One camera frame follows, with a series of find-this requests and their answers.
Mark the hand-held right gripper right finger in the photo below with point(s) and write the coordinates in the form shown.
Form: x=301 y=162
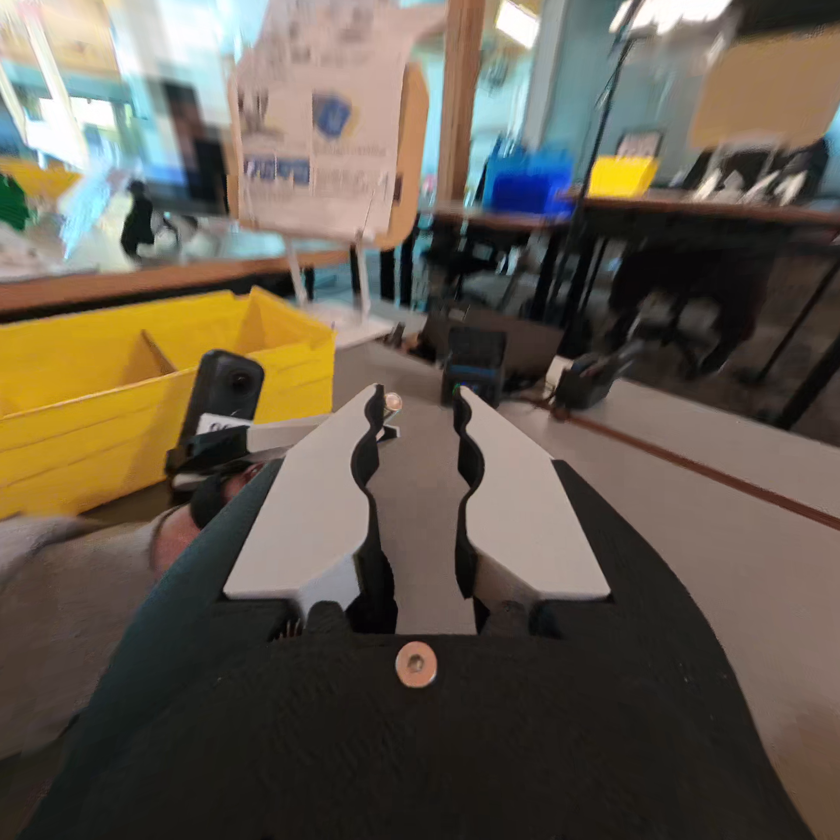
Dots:
x=531 y=525

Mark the wooden desk with black legs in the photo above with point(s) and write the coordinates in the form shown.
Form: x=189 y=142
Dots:
x=689 y=203

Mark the small yellow plastic bin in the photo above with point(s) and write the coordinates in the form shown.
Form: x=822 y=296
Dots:
x=623 y=177

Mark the steel hex bolt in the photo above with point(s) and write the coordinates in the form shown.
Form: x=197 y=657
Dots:
x=392 y=401

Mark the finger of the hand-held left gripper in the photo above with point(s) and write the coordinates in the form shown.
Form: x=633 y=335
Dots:
x=282 y=436

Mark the cardboard sheet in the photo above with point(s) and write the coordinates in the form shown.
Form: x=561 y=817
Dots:
x=768 y=92

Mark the small black object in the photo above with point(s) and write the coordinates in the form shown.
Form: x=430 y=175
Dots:
x=138 y=223

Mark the blue plastic bin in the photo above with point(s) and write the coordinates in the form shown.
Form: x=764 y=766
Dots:
x=531 y=190

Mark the large yellow plastic bin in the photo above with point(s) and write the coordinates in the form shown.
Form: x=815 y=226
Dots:
x=98 y=426

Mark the person's left hand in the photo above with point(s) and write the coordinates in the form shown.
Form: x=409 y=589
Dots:
x=172 y=541

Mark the paper sign on white stand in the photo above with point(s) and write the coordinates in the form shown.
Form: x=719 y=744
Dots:
x=315 y=131

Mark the wooden post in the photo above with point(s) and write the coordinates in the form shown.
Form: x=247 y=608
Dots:
x=459 y=98

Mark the black battery charger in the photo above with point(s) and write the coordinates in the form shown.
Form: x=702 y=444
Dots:
x=584 y=387

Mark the black portable power station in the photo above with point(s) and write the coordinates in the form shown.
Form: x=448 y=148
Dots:
x=476 y=354

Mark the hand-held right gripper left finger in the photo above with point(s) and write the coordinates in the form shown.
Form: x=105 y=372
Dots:
x=302 y=525

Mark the green object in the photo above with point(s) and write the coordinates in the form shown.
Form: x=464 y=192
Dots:
x=13 y=203

